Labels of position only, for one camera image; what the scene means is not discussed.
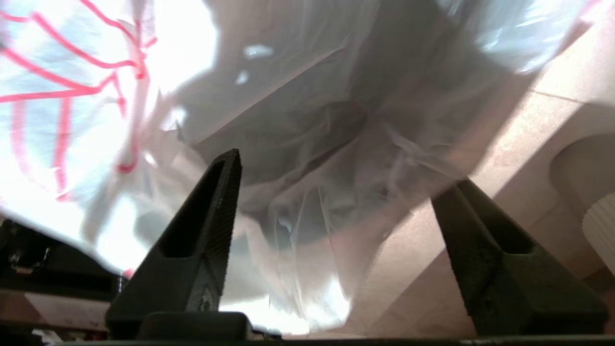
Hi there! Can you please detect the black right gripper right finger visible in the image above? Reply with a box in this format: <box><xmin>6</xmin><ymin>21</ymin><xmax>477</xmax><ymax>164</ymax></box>
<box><xmin>431</xmin><ymin>179</ymin><xmax>610</xmax><ymax>336</ymax></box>

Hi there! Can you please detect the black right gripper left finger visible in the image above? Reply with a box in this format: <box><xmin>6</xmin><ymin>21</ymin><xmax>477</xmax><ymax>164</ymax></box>
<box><xmin>106</xmin><ymin>148</ymin><xmax>251</xmax><ymax>340</ymax></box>

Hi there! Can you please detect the white bin liner bag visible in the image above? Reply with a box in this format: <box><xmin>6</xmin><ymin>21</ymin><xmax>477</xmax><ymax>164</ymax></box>
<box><xmin>0</xmin><ymin>0</ymin><xmax>599</xmax><ymax>335</ymax></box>

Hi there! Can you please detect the grey black robot base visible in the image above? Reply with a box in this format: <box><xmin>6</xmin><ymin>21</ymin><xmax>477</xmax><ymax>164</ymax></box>
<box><xmin>0</xmin><ymin>219</ymin><xmax>126</xmax><ymax>337</ymax></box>

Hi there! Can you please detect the white pleated round stool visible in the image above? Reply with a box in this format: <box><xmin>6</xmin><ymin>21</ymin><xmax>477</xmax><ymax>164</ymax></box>
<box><xmin>582</xmin><ymin>192</ymin><xmax>615</xmax><ymax>275</ymax></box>

